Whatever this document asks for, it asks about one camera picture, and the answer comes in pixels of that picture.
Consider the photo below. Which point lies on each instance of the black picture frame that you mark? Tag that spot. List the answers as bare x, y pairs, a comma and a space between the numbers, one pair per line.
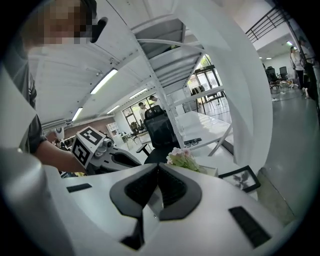
240, 178

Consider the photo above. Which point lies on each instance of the pink flower bouquet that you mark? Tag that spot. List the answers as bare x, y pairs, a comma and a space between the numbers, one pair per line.
182, 158

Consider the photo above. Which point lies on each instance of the black mesh office chair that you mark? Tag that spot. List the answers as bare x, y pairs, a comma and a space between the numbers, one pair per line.
160, 132

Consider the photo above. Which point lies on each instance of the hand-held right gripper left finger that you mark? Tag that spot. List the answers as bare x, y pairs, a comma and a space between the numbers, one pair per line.
120, 195

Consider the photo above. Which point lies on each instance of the black stair railing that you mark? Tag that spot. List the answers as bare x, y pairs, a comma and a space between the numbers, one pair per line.
267, 23

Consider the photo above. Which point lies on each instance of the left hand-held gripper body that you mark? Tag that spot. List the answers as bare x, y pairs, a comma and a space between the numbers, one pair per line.
85, 147

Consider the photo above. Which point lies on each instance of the black eyeglasses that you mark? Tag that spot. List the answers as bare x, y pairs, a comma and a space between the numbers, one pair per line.
192, 142

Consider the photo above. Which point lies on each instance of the person's left forearm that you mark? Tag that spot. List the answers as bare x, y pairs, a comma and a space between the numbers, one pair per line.
60, 157

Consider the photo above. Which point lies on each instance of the long ceiling light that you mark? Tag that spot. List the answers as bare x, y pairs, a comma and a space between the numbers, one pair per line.
137, 93
103, 81
77, 113
113, 109

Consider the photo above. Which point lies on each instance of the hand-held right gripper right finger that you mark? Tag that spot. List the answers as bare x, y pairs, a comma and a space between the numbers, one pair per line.
190, 197

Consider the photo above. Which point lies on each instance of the black hanging garments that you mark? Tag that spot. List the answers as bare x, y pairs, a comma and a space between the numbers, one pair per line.
197, 90

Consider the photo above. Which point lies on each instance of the white glossy table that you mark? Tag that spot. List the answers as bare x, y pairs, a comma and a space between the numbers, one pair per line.
202, 127

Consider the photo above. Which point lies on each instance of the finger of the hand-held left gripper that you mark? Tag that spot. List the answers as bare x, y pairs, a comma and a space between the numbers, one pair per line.
125, 160

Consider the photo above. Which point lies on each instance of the person's grey shirt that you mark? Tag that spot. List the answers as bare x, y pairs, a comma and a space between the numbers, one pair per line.
25, 100

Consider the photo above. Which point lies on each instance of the person's head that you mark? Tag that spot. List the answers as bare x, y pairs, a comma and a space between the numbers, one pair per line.
62, 22

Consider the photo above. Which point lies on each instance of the black head camera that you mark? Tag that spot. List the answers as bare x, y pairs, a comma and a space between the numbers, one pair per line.
98, 30

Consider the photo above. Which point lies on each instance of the white wrapped pillar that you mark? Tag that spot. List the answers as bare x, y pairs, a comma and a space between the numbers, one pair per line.
245, 87

